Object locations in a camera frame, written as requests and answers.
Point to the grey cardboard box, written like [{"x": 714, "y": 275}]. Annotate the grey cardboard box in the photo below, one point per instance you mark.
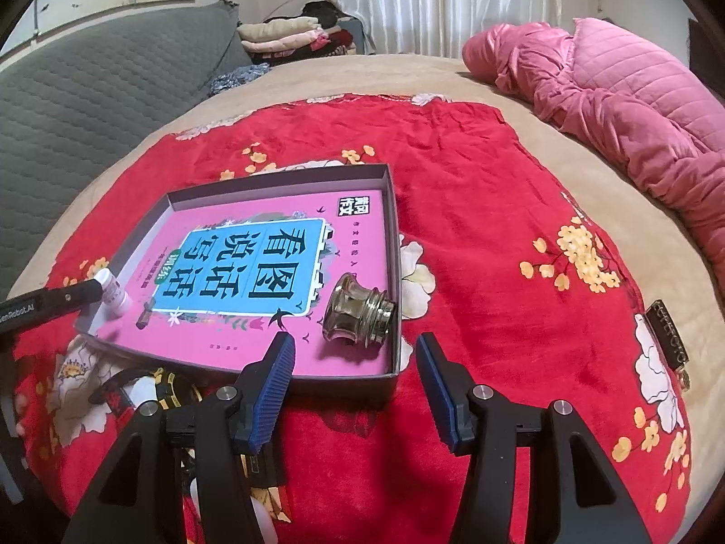
[{"x": 340, "y": 385}]

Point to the golden metal knob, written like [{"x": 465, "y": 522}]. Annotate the golden metal knob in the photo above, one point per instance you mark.
[{"x": 354, "y": 311}]

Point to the white curtain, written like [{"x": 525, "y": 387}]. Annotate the white curtain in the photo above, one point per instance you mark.
[{"x": 453, "y": 0}]

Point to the black gold-lettered case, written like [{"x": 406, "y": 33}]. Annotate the black gold-lettered case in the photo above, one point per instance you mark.
[{"x": 668, "y": 334}]

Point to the red floral blanket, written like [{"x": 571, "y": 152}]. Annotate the red floral blanket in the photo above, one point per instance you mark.
[{"x": 481, "y": 209}]

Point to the pink quilt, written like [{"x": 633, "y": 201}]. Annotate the pink quilt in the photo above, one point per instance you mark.
[{"x": 611, "y": 85}]

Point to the grey quilted cover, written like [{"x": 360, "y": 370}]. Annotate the grey quilted cover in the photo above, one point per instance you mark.
[{"x": 85, "y": 96}]

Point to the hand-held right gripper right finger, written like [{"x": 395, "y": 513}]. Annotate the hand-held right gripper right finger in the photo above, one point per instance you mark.
[{"x": 439, "y": 391}]

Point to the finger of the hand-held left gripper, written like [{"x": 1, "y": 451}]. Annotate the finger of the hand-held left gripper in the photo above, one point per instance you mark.
[{"x": 51, "y": 303}]

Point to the small white bottle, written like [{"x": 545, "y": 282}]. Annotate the small white bottle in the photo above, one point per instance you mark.
[{"x": 116, "y": 297}]

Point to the person's left hand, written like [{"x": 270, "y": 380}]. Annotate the person's left hand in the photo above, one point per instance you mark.
[{"x": 20, "y": 402}]

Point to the yellow black tape measure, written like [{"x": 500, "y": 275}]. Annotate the yellow black tape measure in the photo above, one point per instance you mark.
[{"x": 167, "y": 388}]

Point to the beige bed sheet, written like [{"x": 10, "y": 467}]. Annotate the beige bed sheet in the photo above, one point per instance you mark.
[{"x": 368, "y": 76}]

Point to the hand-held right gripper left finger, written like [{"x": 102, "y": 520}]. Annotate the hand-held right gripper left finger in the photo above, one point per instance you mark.
[{"x": 275, "y": 391}]

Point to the stack of folded clothes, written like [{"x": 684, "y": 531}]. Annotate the stack of folded clothes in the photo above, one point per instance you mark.
[{"x": 277, "y": 34}]

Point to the blue patterned cloth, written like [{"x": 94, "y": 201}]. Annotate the blue patterned cloth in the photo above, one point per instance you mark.
[{"x": 238, "y": 76}]

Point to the pink book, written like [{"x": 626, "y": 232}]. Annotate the pink book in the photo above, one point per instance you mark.
[{"x": 351, "y": 221}]

